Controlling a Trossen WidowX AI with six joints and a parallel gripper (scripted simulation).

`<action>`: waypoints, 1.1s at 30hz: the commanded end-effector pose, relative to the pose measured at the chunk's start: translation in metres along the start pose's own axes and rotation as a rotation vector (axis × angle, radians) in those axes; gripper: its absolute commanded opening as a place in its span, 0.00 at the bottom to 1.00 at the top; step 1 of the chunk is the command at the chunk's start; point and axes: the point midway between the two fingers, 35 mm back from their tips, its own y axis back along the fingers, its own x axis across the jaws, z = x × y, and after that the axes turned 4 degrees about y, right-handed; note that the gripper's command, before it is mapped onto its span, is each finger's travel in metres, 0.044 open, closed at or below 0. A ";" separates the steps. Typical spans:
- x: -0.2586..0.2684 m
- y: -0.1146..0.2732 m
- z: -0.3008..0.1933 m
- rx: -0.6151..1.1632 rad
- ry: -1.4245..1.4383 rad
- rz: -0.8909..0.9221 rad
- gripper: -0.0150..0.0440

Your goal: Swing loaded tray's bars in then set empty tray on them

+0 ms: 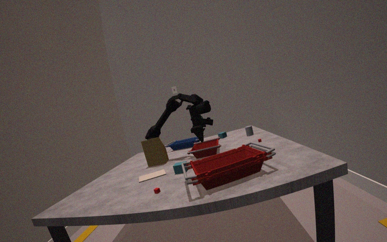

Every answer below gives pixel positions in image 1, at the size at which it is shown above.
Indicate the teal block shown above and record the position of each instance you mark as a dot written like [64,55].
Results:
[178,168]
[222,135]

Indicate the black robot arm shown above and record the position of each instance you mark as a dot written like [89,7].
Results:
[199,107]

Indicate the red plastic tray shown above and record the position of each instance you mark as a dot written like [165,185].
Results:
[205,153]

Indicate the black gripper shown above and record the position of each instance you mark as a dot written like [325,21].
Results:
[197,128]

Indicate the grey cylinder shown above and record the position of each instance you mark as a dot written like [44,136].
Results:
[249,130]

